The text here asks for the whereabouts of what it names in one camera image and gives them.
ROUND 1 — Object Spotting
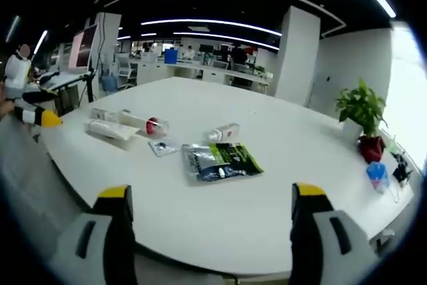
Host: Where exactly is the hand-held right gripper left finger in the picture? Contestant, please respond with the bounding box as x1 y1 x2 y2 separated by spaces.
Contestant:
49 184 138 285

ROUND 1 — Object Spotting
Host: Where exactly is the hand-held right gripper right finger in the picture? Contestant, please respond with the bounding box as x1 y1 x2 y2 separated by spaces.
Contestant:
289 182 382 285

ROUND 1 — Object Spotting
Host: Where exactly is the small white skincare box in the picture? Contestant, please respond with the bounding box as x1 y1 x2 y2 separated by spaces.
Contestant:
91 107 118 123

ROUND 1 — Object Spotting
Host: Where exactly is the white skincare tube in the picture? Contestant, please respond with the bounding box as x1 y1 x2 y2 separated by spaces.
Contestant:
84 119 141 141
118 109 150 129

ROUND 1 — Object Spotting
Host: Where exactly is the clear skincare jar red cap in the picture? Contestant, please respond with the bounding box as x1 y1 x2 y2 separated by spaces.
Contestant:
145 117 170 138

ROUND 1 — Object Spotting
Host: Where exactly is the small skincare sachet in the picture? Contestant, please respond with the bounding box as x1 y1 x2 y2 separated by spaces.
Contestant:
148 137 183 158

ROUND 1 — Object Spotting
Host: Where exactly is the green and black pouch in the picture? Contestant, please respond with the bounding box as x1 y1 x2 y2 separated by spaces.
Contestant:
181 142 265 186

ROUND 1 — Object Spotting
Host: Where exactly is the white skincare bottle red label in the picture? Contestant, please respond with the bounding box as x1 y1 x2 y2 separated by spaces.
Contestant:
204 122 242 143

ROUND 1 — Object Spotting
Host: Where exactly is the blue storage bin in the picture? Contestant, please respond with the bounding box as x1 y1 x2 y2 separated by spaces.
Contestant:
163 48 179 65

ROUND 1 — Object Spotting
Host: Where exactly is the slanted white side desk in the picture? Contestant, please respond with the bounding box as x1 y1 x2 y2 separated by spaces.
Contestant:
31 69 98 116

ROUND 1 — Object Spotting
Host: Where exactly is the pink monitor screen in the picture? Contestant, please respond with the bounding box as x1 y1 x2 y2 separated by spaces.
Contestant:
66 24 99 73

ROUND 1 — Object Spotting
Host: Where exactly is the blue water jug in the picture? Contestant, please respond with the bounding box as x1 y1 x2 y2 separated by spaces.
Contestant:
101 69 117 93

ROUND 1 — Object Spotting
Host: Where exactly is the small black gadget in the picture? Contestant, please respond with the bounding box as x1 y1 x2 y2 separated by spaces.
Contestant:
390 152 414 186

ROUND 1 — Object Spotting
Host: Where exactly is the dark red plant pot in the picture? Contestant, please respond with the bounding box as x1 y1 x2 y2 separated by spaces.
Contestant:
358 135 387 165

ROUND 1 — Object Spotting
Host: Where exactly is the green plant in white pot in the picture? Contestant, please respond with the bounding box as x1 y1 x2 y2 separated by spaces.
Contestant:
334 78 389 143

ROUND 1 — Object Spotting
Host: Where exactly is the long white office desk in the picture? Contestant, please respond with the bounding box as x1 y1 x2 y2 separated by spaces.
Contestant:
156 58 272 94

